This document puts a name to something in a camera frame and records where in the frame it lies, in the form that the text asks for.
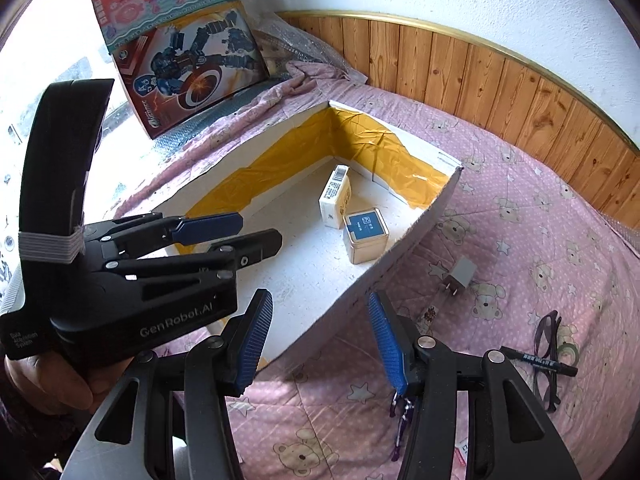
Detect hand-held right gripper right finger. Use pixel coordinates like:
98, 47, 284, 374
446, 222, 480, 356
367, 290, 583, 480

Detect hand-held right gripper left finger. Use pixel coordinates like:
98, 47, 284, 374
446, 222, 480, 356
60, 287, 275, 480

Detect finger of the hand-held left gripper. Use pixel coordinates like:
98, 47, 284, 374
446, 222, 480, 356
102, 228, 284, 285
85, 211, 245, 259

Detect white cardboard box yellow tape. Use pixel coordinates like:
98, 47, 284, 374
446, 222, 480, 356
114, 100, 465, 376

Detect dark-framed glasses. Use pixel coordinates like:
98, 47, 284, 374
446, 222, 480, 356
532, 310, 564, 414

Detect person's left forearm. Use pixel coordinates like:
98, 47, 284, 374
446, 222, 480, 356
0, 375, 81, 480

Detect person's left hand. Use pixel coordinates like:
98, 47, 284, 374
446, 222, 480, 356
4, 349, 109, 417

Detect purple carabiner with keys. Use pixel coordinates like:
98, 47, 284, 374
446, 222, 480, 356
387, 392, 419, 464

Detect grey charger plug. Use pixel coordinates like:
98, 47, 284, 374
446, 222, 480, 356
442, 255, 477, 295

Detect small white carton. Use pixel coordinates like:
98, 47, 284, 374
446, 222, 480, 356
319, 165, 354, 231

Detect square tin blue label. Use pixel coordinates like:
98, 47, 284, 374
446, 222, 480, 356
343, 206, 390, 266

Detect black marker pen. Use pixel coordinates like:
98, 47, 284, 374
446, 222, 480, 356
500, 345, 579, 377

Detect robot toy box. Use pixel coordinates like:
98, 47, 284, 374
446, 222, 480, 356
108, 2, 271, 140

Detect pink bear printed blanket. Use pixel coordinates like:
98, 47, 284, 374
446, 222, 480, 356
114, 60, 640, 480

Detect green tape roll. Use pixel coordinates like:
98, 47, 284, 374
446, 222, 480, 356
558, 339, 582, 369

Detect bubble wrap sheet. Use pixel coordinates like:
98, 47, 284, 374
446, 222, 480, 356
599, 208, 640, 257
254, 12, 369, 84

